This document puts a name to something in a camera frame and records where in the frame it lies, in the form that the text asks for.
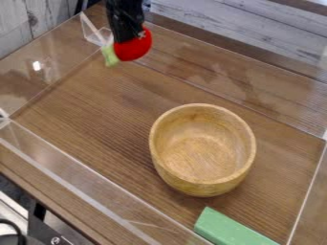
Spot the wooden bowl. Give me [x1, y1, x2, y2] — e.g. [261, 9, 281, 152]
[149, 103, 257, 197]

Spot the green rectangular block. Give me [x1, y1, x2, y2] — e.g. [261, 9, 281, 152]
[194, 207, 281, 245]

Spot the clear acrylic tray wall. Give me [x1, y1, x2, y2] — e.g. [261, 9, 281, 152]
[0, 109, 210, 245]

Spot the black table leg bracket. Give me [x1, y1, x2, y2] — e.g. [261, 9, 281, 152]
[27, 203, 74, 245]

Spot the black cable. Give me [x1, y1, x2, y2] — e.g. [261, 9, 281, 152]
[0, 218, 29, 245]

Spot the red plush strawberry toy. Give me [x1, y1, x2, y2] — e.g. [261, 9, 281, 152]
[102, 26, 153, 67]

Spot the clear acrylic corner bracket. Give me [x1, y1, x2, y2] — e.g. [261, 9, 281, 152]
[79, 12, 114, 47]

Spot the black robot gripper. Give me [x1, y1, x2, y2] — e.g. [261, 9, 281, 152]
[105, 0, 145, 43]

